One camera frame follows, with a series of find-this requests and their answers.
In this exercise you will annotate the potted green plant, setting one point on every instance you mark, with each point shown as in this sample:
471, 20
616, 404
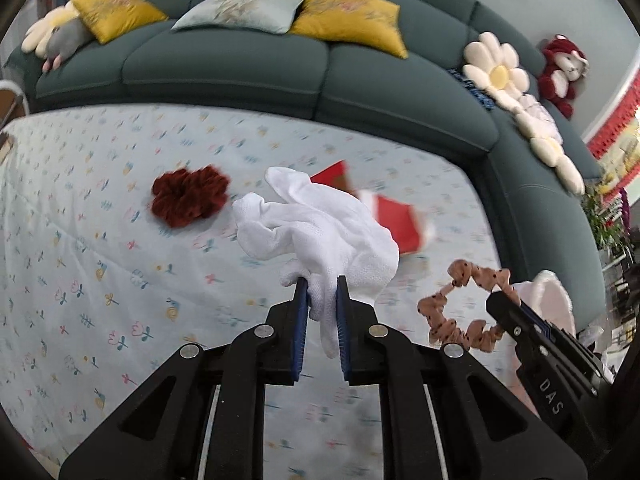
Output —
597, 220

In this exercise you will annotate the blue patterned scrunchie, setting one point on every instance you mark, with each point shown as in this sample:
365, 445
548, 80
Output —
477, 92

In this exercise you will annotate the grey plush toy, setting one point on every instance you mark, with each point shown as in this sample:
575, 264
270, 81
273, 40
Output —
67, 40

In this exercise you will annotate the floral tablecloth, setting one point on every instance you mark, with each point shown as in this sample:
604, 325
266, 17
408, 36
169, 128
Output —
125, 270

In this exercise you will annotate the light blue embroidered cushion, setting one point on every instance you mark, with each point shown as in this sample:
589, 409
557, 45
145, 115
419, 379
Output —
240, 7

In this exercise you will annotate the red bear plush toy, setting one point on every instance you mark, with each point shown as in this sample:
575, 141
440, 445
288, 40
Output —
552, 80

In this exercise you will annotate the teal corner sofa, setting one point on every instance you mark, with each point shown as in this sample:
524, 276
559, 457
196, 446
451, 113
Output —
225, 70

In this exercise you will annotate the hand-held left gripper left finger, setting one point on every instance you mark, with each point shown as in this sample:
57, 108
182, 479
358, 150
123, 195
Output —
300, 330

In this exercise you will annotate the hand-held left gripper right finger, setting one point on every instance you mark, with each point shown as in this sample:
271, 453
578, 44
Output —
342, 330

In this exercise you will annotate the red fringed wall decoration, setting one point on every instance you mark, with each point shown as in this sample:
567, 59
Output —
610, 135

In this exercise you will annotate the brown dotted scrunchie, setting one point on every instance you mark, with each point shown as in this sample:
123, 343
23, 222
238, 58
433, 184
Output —
440, 305

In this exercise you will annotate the purple orchid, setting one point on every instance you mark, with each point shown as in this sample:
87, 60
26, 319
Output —
625, 210

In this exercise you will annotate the dark red scrunchie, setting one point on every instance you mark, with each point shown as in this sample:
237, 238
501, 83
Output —
190, 195

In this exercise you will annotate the white knit glove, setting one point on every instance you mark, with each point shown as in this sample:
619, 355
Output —
320, 230

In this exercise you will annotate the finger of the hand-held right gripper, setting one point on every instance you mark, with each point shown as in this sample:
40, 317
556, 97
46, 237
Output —
510, 317
565, 342

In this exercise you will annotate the yellow embroidered cushion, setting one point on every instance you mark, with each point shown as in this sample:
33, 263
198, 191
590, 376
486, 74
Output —
115, 10
350, 17

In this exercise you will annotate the red card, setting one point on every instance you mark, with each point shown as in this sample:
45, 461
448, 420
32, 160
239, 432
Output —
332, 176

